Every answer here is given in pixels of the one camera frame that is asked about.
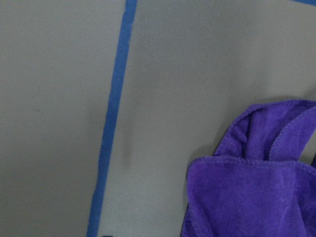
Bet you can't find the purple microfiber towel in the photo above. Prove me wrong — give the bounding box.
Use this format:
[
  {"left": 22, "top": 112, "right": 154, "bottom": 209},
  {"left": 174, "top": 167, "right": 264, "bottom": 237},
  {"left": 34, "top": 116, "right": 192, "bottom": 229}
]
[{"left": 181, "top": 100, "right": 316, "bottom": 237}]

